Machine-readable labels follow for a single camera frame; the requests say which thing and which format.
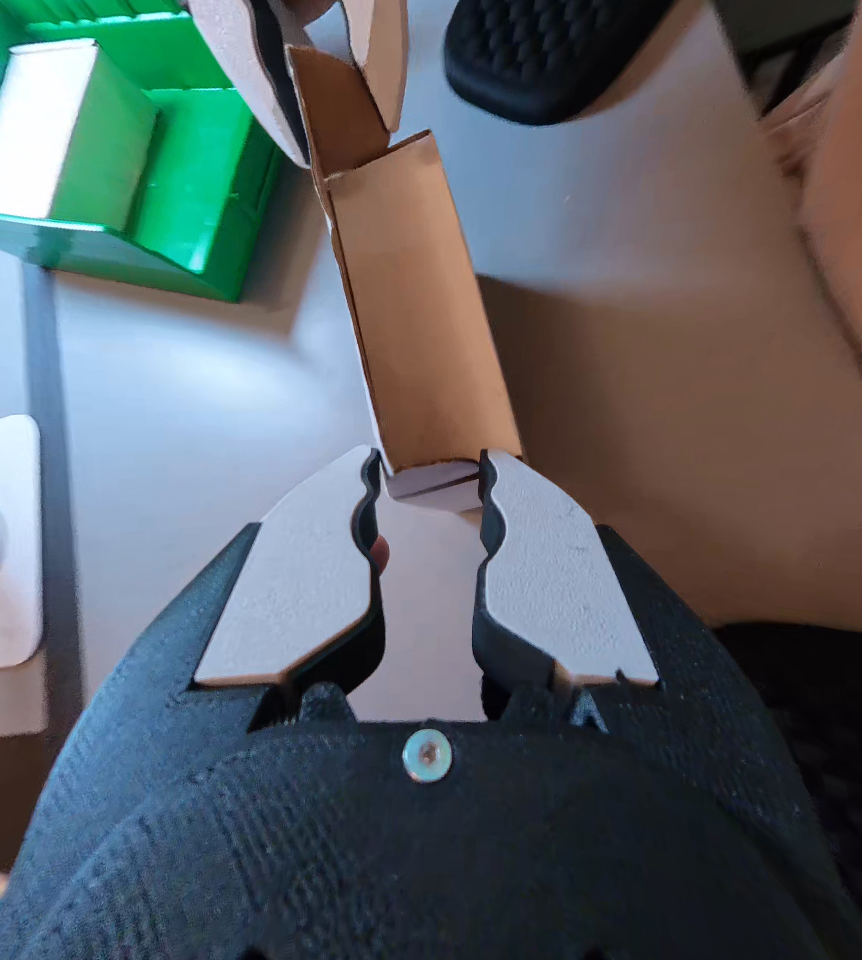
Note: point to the brown cardboard sheet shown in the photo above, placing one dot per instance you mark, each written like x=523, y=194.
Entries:
x=3, y=787

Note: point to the green plastic bin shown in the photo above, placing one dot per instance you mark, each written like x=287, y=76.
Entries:
x=198, y=172

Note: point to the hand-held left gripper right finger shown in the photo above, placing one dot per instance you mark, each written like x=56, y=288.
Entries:
x=562, y=592

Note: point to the white carton box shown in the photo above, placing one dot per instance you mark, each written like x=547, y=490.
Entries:
x=56, y=135

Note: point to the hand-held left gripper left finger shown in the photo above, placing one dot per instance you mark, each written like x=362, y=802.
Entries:
x=288, y=592

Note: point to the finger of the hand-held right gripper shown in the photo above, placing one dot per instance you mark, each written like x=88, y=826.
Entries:
x=382, y=52
x=240, y=52

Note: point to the person's black clothing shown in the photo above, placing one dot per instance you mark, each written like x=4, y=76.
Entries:
x=828, y=765

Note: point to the brown cardboard box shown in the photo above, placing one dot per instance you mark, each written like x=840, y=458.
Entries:
x=408, y=300

